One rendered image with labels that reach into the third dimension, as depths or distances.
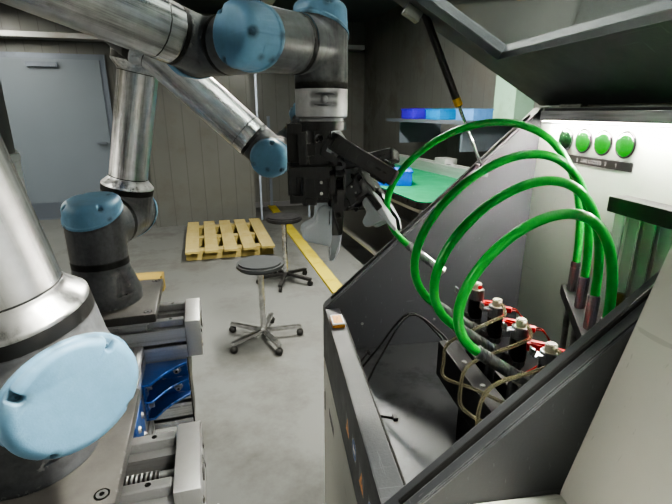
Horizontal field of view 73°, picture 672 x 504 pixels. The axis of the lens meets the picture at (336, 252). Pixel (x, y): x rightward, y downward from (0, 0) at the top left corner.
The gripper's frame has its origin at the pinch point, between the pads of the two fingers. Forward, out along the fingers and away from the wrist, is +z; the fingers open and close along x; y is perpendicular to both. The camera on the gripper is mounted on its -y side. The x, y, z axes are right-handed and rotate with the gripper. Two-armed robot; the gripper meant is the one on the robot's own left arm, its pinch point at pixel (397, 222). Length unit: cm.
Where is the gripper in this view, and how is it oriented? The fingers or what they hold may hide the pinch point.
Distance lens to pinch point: 95.5
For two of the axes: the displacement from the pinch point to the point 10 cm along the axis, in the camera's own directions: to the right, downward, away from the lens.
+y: -7.1, 5.9, 3.9
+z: 5.4, 8.1, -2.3
